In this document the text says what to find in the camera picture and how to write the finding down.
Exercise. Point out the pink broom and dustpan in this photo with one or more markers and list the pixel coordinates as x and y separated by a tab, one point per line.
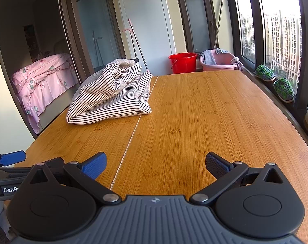
138	45

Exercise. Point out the small blue-grey cloth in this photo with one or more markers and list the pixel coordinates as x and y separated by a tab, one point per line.
221	51

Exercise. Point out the grey cloth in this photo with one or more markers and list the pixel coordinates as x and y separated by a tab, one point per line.
208	57

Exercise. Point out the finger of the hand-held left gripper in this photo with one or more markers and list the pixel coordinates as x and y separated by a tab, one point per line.
12	157
11	174

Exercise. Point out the metal mop pole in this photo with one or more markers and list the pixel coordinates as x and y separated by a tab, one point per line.
219	15

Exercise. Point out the bed with pink floral bedding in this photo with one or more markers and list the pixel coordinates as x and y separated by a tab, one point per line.
42	81

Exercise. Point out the green knitted slipper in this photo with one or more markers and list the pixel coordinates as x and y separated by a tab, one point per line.
264	72
283	90

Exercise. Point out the brown framed glass door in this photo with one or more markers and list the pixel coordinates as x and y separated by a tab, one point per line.
197	22

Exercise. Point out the small pink cloth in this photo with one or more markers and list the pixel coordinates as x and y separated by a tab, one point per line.
237	64

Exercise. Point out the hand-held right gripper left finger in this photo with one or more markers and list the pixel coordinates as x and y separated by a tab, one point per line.
95	165

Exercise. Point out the pink plastic basin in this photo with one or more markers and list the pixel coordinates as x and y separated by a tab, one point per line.
221	64

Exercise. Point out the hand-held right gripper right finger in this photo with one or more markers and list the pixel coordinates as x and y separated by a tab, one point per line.
217	166

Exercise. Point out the black white striped sweater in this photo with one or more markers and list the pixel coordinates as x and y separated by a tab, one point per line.
110	96

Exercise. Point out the red plastic bucket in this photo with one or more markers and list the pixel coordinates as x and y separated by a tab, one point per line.
183	63

